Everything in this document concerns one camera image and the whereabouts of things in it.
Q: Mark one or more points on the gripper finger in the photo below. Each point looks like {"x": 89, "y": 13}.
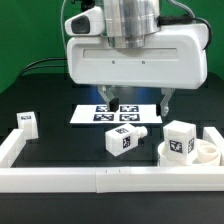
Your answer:
{"x": 162, "y": 108}
{"x": 111, "y": 101}

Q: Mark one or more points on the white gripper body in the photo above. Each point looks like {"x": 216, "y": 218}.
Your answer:
{"x": 174, "y": 57}

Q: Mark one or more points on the white round stool seat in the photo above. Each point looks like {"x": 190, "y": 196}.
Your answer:
{"x": 205, "y": 154}

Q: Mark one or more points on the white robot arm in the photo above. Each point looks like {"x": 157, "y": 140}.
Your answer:
{"x": 129, "y": 43}

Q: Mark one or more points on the white marker sheet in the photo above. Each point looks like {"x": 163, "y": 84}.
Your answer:
{"x": 126, "y": 113}

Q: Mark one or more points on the white U-shaped fence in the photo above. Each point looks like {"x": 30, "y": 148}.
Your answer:
{"x": 100, "y": 180}

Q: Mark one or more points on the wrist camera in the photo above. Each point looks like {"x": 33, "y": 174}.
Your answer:
{"x": 88, "y": 23}

